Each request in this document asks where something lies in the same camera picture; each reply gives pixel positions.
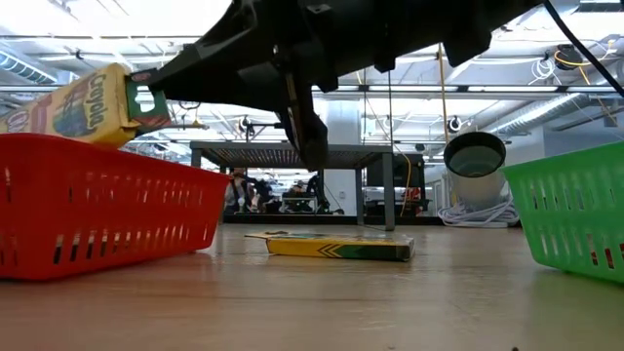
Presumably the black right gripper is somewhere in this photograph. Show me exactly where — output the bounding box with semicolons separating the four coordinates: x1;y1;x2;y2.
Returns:
129;0;443;172

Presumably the yellow snack packet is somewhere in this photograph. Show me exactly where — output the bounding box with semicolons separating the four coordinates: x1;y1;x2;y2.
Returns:
245;230;416;263
0;61;173;150

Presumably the red plastic slotted basket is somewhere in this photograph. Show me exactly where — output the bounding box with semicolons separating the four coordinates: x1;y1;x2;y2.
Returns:
0;132;231;282

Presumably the grey perforated metal riser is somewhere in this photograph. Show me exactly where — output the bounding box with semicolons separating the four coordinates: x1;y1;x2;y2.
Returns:
189;140;396;232

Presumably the person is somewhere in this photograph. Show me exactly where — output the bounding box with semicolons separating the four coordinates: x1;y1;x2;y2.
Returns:
287;177;324;215
223;168;274;215

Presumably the black cabinet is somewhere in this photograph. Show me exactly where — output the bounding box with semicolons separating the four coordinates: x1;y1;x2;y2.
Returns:
365;153;428;215

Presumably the long ceiling light strip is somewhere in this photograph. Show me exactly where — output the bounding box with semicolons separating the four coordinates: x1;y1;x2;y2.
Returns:
0;83;624;94

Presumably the green plastic slotted basket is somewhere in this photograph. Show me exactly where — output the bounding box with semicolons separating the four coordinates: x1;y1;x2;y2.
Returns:
500;140;624;284

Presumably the black aluminium table frame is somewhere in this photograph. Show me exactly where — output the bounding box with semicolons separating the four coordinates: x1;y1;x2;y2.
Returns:
221;213;445;226

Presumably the white round camera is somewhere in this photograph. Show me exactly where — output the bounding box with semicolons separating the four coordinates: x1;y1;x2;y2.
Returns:
443;131;509;211

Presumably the white coiled lamp cable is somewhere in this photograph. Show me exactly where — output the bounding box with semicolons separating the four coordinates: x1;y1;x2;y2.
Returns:
437;197;522;229

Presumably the silver ventilation duct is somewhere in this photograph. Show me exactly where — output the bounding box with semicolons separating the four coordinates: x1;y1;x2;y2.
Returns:
487;58;624;137

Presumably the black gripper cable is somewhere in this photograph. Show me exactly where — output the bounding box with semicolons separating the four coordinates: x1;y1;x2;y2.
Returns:
543;0;624;97

